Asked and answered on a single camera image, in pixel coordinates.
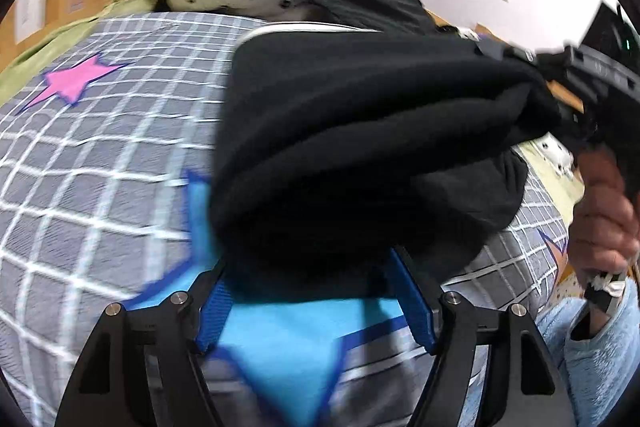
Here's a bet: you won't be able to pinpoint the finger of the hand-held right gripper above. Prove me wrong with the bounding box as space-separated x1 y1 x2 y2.
475 41 543 68

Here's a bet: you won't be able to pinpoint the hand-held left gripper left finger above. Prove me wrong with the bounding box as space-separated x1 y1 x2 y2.
59 257 236 427

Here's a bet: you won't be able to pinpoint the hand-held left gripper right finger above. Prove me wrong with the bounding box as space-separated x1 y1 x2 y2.
387 246 573 427

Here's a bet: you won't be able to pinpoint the black pants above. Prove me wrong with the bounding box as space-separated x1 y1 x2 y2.
210 32 561 303

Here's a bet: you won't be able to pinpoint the person's right hand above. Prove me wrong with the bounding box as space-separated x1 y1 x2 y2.
570 152 640 293

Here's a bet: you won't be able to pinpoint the white floral pillow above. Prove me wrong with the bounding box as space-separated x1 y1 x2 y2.
537 132 583 180

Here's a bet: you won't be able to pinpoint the grey checked bedsheet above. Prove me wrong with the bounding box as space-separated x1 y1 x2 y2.
0 12 571 427

